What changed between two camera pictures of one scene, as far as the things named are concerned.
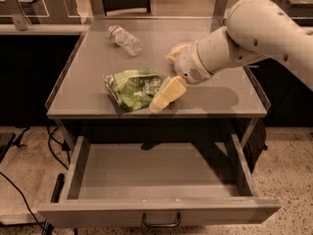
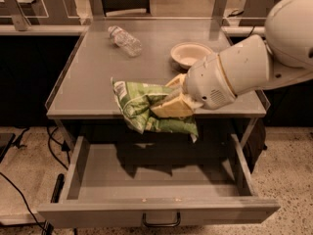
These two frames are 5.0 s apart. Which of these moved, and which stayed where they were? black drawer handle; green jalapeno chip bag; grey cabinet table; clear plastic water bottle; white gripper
Moved: green jalapeno chip bag; white gripper
Stayed: grey cabinet table; clear plastic water bottle; black drawer handle
